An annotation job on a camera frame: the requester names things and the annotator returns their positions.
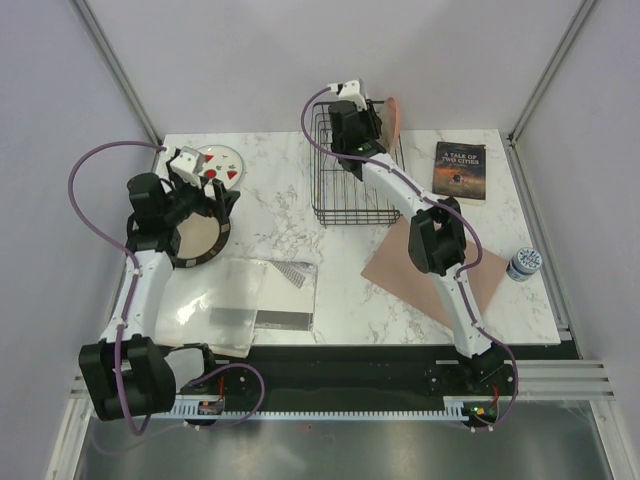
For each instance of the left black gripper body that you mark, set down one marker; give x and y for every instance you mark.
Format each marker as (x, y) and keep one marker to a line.
(187, 199)

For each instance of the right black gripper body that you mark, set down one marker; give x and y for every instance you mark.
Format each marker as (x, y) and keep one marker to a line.
(368, 122)

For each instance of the pink cream leaf plate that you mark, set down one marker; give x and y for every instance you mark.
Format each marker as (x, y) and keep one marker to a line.
(390, 115)

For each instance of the brown rimmed beige plate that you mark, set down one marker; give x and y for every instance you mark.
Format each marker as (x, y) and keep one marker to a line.
(202, 238)

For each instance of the black wire dish rack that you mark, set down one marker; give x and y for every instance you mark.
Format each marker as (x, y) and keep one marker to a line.
(339, 198)

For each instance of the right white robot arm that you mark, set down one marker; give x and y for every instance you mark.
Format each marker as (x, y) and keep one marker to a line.
(436, 242)

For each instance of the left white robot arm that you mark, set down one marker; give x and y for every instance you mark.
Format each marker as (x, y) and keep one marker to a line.
(126, 372)

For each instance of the white watermelon pattern plate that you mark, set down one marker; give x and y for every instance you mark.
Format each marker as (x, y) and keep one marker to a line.
(222, 163)

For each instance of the tale of two cities book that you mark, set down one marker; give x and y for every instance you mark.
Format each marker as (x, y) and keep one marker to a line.
(460, 171)

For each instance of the clear plastic bag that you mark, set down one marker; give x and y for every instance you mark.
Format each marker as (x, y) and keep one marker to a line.
(225, 301)

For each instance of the pink placemat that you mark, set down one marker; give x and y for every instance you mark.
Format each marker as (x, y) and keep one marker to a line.
(391, 269)

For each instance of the blue white small jar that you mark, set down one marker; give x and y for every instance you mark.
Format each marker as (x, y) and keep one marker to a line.
(524, 264)

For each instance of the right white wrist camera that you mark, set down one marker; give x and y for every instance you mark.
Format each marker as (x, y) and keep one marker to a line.
(352, 91)

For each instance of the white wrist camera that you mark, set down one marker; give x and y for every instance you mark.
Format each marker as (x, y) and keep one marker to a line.
(185, 165)
(352, 91)

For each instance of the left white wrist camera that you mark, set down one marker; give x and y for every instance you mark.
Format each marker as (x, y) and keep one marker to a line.
(185, 165)

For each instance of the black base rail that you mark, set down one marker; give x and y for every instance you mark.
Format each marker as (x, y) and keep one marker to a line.
(355, 378)

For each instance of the white cable duct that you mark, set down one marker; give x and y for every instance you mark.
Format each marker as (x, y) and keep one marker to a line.
(198, 409)

